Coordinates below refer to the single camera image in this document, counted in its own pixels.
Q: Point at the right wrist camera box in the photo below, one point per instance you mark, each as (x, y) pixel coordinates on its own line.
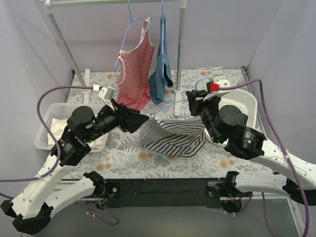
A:
(217, 87)

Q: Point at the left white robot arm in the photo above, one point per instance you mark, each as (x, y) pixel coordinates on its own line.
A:
(34, 207)

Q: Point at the blue tank top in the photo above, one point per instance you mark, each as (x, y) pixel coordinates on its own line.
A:
(161, 77)

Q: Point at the left white plastic basket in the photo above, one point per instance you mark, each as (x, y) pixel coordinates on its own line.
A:
(58, 111)

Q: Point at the white cloth in basket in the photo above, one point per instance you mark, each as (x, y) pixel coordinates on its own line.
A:
(57, 128)

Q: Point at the floral table cloth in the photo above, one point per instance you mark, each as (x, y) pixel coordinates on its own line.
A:
(124, 157)

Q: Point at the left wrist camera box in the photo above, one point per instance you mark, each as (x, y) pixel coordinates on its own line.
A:
(105, 94)

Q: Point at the white plastic basket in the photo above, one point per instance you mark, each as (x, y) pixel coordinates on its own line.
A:
(244, 101)
(58, 111)

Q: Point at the red striped tank top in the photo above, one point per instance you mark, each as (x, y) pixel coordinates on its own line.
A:
(134, 88)

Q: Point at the white clothes rack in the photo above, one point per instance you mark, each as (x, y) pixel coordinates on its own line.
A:
(48, 5)

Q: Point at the blue wire hanger with red top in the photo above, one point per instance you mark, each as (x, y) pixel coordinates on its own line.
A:
(132, 19)

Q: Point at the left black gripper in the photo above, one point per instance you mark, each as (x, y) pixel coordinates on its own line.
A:
(121, 117)

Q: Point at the right white plastic basket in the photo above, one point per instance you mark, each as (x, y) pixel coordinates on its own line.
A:
(244, 101)

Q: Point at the black base frame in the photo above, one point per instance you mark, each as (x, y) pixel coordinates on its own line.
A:
(167, 192)

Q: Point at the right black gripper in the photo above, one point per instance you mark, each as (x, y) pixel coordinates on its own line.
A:
(197, 106)

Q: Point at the black white striped tank top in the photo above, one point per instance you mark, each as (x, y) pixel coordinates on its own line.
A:
(173, 137)

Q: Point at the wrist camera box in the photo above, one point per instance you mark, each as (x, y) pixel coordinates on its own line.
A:
(217, 87)
(105, 94)

